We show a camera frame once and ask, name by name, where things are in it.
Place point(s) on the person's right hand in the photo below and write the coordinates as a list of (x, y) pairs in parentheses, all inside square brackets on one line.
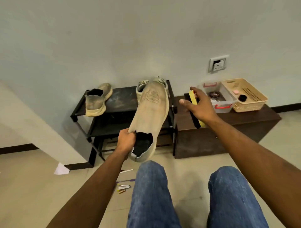
[(203, 108)]

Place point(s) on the dark brown wooden cabinet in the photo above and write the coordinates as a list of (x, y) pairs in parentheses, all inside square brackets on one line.
[(244, 124)]

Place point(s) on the black metal shoe rack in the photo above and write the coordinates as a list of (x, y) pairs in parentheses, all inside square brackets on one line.
[(120, 101)]

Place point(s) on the beige plastic basket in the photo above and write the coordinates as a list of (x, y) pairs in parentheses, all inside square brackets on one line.
[(251, 96)]

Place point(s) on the black round polish tin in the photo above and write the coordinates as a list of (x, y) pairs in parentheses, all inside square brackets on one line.
[(214, 95)]

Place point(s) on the person's left forearm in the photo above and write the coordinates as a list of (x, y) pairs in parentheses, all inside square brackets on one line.
[(87, 192)]

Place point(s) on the pale green lace-up shoe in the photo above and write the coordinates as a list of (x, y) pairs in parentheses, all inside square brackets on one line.
[(164, 82), (140, 87)]

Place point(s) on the pink round lid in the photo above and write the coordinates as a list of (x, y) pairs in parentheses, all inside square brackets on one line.
[(235, 92)]

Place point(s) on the clear plastic storage box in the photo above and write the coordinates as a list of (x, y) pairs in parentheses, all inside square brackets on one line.
[(225, 105)]

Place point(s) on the person's leg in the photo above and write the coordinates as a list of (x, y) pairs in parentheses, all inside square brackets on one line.
[(235, 197), (153, 197)]

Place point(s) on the person's left hand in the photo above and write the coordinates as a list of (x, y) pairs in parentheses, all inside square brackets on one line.
[(125, 142)]

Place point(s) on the worn tan slip-on shoe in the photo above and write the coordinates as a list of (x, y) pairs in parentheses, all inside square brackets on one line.
[(150, 108), (96, 101)]

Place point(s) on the person's left leg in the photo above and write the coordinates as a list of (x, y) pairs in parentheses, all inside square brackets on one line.
[(153, 197)]

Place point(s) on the person's right leg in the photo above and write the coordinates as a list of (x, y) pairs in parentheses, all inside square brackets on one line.
[(235, 197)]

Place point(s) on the person's right forearm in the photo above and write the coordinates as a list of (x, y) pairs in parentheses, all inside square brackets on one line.
[(263, 164)]

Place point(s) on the small black round cap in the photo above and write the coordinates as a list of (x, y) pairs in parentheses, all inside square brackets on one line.
[(242, 98)]

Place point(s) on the black orange shoe brush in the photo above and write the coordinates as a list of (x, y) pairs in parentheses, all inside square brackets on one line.
[(196, 121)]

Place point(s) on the white paper sheet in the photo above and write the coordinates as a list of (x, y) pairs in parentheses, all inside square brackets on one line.
[(61, 169)]

